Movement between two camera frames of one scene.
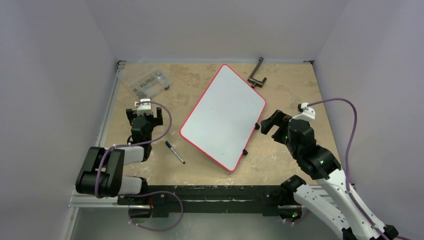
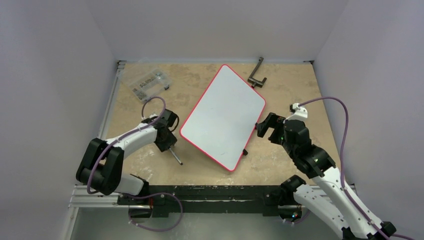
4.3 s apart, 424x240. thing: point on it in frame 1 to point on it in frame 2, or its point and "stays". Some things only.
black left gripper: (155, 121) to (171, 141)
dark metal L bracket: (255, 81) stays
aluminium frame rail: (79, 201) stays
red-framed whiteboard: (222, 122) stays
